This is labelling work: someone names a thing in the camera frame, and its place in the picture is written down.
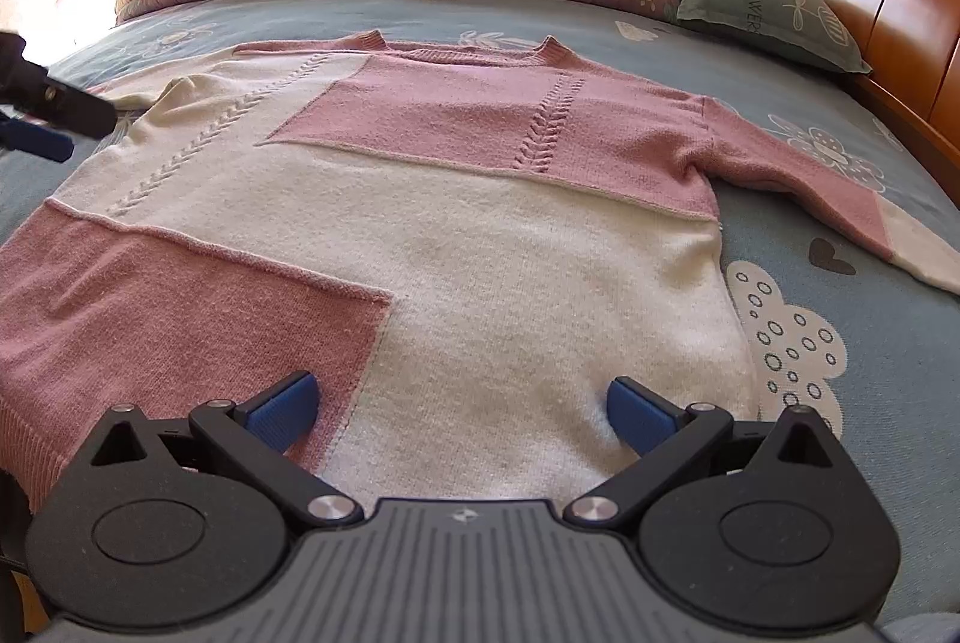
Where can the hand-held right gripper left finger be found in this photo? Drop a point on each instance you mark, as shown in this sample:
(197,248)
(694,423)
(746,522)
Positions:
(289,406)

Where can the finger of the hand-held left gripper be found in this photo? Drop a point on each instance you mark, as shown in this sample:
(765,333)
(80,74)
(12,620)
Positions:
(60,99)
(37,142)

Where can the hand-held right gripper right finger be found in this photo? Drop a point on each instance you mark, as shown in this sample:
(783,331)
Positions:
(641,414)

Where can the pink and white knit sweater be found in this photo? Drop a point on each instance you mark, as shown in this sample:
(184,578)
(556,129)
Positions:
(487,253)

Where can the green printed pillow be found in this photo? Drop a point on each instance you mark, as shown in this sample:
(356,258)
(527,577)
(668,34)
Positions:
(765,12)

